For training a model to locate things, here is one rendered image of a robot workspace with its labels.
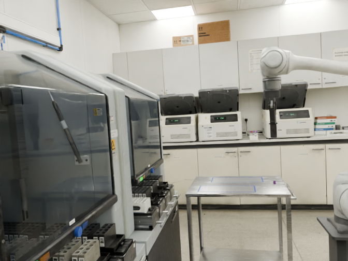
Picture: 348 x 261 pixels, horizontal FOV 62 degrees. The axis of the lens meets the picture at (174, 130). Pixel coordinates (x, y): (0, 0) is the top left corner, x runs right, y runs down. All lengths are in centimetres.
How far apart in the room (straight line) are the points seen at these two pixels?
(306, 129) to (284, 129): 26
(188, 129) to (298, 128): 133
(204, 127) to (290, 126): 104
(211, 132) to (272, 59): 252
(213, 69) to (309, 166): 173
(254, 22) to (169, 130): 195
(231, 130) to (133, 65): 165
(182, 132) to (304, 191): 168
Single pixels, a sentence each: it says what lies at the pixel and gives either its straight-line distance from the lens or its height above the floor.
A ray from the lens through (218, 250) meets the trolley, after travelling 234.
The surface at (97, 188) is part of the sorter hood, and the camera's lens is 110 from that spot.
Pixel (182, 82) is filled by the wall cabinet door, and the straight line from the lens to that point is 408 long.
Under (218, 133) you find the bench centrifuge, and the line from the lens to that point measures 375.
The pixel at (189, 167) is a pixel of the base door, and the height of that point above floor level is 58.
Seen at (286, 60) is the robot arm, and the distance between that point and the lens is 137.
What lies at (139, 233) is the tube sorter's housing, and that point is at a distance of 152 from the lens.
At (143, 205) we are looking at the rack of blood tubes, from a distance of 153.
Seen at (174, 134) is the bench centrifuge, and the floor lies 102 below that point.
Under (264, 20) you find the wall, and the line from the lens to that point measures 455.
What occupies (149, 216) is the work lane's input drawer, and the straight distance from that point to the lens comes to 152.
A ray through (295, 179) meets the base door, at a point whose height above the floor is 39.
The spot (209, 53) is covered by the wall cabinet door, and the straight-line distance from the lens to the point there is 409.
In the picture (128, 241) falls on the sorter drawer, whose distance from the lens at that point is 125.
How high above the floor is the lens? 132
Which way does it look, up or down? 4 degrees down
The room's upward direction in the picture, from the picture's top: 3 degrees counter-clockwise
